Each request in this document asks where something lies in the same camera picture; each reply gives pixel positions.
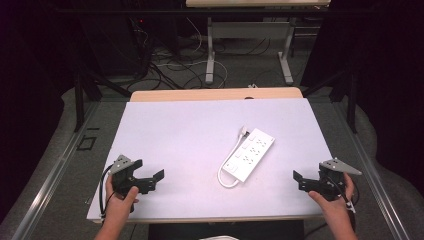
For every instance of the person's left hand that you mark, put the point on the person's left hand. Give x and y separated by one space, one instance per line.
118 208

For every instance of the black horizontal bar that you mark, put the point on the black horizontal bar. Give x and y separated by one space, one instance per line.
200 11

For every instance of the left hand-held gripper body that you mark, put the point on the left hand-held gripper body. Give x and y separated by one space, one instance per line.
124 178

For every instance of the person's right hand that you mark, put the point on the person's right hand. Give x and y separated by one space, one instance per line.
336 208

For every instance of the white power strip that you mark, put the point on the white power strip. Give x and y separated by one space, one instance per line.
250 155

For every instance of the white-framed desk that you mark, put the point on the white-framed desk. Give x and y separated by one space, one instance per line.
250 30

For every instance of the white table mat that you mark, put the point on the white table mat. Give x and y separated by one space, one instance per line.
186 150

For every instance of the black metal stand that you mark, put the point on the black metal stand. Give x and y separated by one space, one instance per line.
350 100
80 100

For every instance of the black computer tower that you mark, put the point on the black computer tower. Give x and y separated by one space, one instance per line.
113 46

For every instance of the wooden table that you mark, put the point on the wooden table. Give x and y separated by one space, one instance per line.
213 94

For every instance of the aluminium rail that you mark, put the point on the aluminium rail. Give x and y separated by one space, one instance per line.
373 180
53 180

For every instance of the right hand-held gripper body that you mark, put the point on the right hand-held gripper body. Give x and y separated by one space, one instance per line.
330 185

